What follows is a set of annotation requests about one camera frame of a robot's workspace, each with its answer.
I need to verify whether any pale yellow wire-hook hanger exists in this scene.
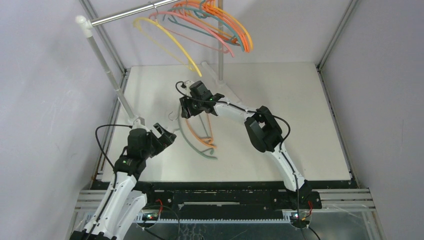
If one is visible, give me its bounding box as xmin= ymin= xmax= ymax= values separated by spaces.
xmin=132 ymin=17 xmax=203 ymax=77

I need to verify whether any light orange wire-hook hanger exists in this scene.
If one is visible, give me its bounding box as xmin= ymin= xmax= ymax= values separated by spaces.
xmin=185 ymin=114 xmax=217 ymax=149

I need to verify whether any pink wire-hook hanger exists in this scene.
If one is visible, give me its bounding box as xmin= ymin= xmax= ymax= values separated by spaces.
xmin=149 ymin=11 xmax=235 ymax=57

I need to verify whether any teal plastic hanger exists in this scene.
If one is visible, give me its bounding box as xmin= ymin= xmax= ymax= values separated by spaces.
xmin=163 ymin=4 xmax=246 ymax=53

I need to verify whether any orange plastic hanger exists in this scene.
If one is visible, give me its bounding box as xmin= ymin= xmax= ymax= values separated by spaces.
xmin=172 ymin=0 xmax=248 ymax=51
xmin=185 ymin=0 xmax=251 ymax=53

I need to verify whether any yellow-orange plastic hanger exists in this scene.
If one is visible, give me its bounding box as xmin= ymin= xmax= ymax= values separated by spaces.
xmin=202 ymin=0 xmax=254 ymax=53

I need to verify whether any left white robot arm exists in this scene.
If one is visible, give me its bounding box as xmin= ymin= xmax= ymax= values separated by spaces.
xmin=70 ymin=123 xmax=177 ymax=240

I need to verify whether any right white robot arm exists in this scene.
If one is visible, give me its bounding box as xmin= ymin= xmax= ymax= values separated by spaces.
xmin=175 ymin=80 xmax=312 ymax=208

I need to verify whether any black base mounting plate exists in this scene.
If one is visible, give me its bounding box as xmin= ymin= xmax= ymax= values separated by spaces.
xmin=91 ymin=180 xmax=360 ymax=220

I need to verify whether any left small circuit board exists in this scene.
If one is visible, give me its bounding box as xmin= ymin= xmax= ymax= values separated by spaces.
xmin=141 ymin=212 xmax=159 ymax=222

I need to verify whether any small circuit board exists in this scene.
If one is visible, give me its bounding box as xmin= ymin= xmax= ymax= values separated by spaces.
xmin=141 ymin=212 xmax=159 ymax=222
xmin=290 ymin=213 xmax=310 ymax=222

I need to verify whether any right small circuit board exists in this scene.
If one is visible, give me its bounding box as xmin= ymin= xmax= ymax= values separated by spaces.
xmin=290 ymin=213 xmax=310 ymax=222

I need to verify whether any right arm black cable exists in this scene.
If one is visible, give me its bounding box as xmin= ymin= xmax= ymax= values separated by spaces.
xmin=174 ymin=80 xmax=314 ymax=240

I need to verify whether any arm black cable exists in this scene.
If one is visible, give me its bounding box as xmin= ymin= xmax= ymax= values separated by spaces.
xmin=95 ymin=124 xmax=133 ymax=173
xmin=174 ymin=80 xmax=314 ymax=240

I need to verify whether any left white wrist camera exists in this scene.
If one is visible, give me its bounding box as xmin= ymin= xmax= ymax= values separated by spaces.
xmin=131 ymin=117 xmax=149 ymax=131

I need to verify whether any grey-green wire-hook hanger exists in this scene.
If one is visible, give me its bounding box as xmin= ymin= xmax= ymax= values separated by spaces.
xmin=167 ymin=104 xmax=218 ymax=161

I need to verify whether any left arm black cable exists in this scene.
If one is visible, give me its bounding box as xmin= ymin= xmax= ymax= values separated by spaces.
xmin=95 ymin=124 xmax=133 ymax=173

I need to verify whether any white clothes rack frame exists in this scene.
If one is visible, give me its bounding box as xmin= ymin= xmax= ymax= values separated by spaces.
xmin=75 ymin=0 xmax=248 ymax=133

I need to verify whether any aluminium rail frame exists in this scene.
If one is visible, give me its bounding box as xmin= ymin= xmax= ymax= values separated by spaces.
xmin=75 ymin=189 xmax=375 ymax=224

